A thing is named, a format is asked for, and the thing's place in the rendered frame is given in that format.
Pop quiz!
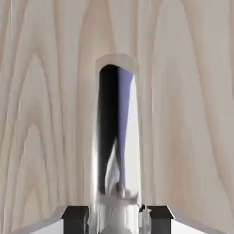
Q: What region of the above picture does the curved silver metal handle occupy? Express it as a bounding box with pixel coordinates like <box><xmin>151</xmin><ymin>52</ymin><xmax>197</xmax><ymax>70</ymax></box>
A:
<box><xmin>87</xmin><ymin>53</ymin><xmax>152</xmax><ymax>234</ymax></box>

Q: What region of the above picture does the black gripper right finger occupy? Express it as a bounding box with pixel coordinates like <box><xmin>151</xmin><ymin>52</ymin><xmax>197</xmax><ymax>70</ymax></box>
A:
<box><xmin>139</xmin><ymin>204</ymin><xmax>226</xmax><ymax>234</ymax></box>

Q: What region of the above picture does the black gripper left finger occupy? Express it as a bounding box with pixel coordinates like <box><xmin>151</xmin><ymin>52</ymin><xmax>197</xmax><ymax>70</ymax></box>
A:
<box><xmin>11</xmin><ymin>205</ymin><xmax>90</xmax><ymax>234</ymax></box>

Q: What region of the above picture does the light wood drawer front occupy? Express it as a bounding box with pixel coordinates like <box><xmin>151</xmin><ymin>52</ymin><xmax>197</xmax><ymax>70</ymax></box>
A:
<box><xmin>0</xmin><ymin>0</ymin><xmax>234</xmax><ymax>234</ymax></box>

